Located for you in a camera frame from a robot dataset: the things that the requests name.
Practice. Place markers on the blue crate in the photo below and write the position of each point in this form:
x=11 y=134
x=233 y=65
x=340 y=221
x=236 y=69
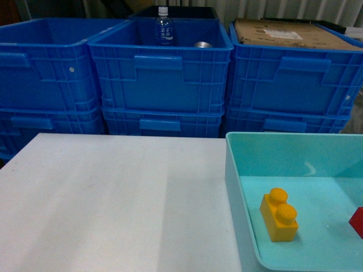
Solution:
x=136 y=74
x=19 y=127
x=46 y=64
x=249 y=120
x=162 y=124
x=293 y=80

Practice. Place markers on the upper right blue crate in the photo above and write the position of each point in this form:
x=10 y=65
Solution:
x=293 y=80

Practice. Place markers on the lower left blue crate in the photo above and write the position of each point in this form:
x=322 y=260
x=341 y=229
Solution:
x=19 y=127

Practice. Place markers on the clear water bottle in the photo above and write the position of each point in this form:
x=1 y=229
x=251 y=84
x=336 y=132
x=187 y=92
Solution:
x=164 y=28

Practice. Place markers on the upper left blue crate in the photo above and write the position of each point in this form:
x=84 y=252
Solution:
x=46 y=64

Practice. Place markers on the lower middle blue crate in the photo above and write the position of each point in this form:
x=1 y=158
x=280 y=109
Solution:
x=162 y=124

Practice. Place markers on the teal plastic tray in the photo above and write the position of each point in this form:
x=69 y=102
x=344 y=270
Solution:
x=322 y=175

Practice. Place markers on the brown cardboard box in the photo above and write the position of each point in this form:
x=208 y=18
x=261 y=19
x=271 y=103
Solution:
x=289 y=34

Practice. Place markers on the yellow toy block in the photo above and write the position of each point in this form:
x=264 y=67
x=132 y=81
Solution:
x=279 y=216

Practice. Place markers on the silver metal can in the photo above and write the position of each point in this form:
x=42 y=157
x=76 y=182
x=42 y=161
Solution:
x=202 y=44

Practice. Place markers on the red toy block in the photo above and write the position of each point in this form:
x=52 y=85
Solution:
x=356 y=221

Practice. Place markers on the upper middle blue crate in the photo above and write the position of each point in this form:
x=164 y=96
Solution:
x=136 y=74

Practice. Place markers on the lower right blue crate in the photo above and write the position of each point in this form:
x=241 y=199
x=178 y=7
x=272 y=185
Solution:
x=249 y=120

